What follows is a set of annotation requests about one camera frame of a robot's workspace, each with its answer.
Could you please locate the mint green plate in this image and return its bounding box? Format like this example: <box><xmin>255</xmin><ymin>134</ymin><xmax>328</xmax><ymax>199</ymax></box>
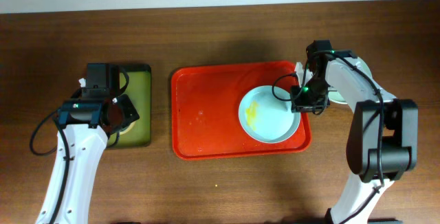
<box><xmin>326</xmin><ymin>57</ymin><xmax>373</xmax><ymax>105</ymax></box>

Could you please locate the green and yellow sponge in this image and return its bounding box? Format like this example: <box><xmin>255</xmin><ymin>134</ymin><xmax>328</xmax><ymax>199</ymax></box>
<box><xmin>119</xmin><ymin>122</ymin><xmax>135</xmax><ymax>135</ymax></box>

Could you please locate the light blue plate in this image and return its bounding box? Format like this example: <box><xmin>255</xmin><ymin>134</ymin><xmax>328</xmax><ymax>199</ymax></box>
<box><xmin>238</xmin><ymin>85</ymin><xmax>301</xmax><ymax>144</ymax></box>

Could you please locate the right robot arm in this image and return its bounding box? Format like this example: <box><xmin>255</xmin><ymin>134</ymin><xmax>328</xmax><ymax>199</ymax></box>
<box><xmin>289</xmin><ymin>40</ymin><xmax>418</xmax><ymax>223</ymax></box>

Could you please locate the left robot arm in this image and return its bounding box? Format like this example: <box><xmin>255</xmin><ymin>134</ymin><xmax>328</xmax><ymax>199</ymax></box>
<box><xmin>36</xmin><ymin>63</ymin><xmax>140</xmax><ymax>223</ymax></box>

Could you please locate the black tray with green liquid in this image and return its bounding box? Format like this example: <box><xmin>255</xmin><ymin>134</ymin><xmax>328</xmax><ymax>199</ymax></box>
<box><xmin>107</xmin><ymin>64</ymin><xmax>151</xmax><ymax>149</ymax></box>

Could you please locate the red plastic tray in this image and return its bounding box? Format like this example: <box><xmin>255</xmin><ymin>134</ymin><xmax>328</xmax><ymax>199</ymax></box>
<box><xmin>170</xmin><ymin>60</ymin><xmax>312</xmax><ymax>160</ymax></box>

